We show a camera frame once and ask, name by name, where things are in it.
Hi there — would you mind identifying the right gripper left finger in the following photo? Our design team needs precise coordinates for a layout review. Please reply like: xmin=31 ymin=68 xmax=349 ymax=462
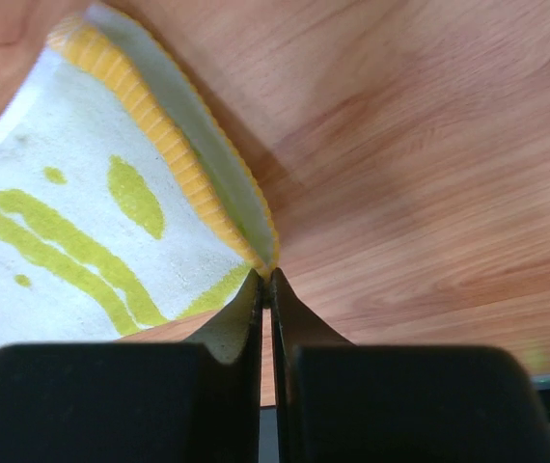
xmin=0 ymin=272 xmax=261 ymax=462

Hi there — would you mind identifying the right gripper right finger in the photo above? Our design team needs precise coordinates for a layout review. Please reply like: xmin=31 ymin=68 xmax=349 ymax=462
xmin=269 ymin=270 xmax=550 ymax=462

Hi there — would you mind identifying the yellow green patterned towel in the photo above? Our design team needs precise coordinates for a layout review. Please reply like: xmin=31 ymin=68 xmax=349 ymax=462
xmin=0 ymin=5 xmax=280 ymax=348

